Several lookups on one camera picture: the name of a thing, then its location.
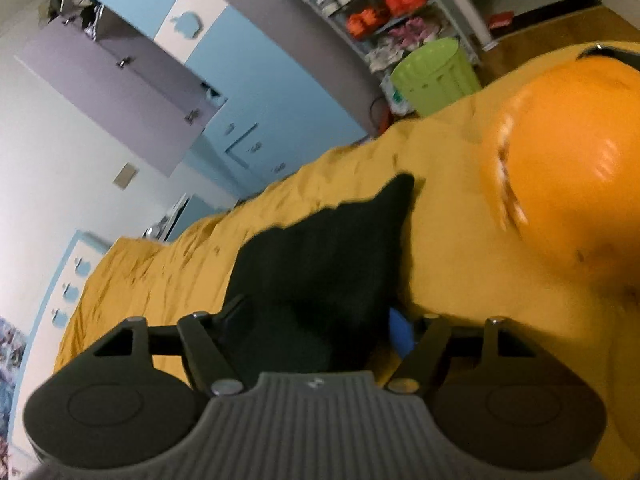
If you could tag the grey metal shoe rack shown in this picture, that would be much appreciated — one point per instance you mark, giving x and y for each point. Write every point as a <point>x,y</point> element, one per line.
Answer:
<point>462,20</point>

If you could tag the green ribbed plastic bin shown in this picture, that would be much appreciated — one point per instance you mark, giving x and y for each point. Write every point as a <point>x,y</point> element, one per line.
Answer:
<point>435,77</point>

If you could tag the red box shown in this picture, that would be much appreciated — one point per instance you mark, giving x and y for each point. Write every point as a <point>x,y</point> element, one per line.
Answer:
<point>499,20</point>

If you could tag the collection of assorted shoes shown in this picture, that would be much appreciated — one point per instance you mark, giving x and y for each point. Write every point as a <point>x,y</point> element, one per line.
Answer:
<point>367,17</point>

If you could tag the yellow bed sheet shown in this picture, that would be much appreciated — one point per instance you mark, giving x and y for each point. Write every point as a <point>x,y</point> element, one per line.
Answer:
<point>450,260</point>

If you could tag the white plastic bag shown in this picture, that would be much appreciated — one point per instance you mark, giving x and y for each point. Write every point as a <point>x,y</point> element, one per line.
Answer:
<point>399,97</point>

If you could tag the white headboard with blue apples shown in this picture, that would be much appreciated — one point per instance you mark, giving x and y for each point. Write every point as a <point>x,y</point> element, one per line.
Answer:
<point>70,270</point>

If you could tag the blue grey wardrobe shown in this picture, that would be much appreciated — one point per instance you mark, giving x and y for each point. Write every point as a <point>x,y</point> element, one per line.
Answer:
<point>260,75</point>

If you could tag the black cloth garment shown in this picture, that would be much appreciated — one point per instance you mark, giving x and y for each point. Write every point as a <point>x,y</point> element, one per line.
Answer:
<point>320,270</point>

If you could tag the beige wall switch plate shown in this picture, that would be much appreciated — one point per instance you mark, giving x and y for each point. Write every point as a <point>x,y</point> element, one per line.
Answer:
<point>125,176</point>

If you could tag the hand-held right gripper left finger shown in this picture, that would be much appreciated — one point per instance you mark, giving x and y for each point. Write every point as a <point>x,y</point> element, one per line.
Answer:
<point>202,345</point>

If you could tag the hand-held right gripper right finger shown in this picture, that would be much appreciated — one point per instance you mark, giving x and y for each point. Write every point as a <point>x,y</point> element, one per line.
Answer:
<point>401,332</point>

